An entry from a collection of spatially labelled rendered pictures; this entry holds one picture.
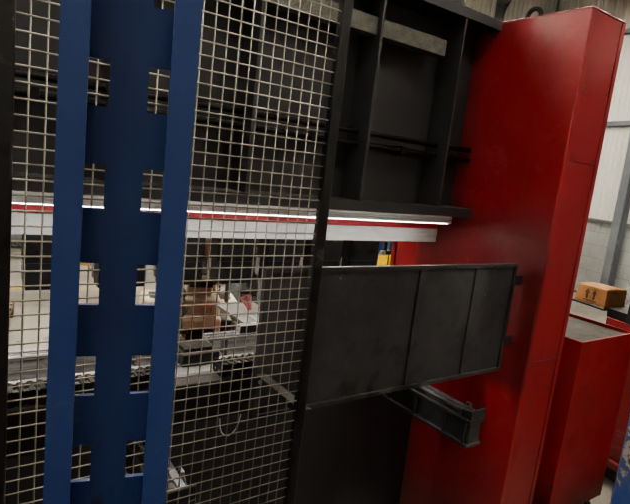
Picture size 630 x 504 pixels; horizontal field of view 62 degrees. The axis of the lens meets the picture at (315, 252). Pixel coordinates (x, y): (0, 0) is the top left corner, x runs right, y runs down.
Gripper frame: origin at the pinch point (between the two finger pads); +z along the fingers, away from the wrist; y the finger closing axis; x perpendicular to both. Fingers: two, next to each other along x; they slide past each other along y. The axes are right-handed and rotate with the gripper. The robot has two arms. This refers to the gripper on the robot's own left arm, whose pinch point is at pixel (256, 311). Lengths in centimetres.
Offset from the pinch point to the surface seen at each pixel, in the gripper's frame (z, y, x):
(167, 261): 24, -93, -167
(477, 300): 11, 60, -63
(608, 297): 10, 219, -30
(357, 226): -28, 36, -30
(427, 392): 41, 42, -46
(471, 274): 2, 54, -68
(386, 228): -28, 52, -30
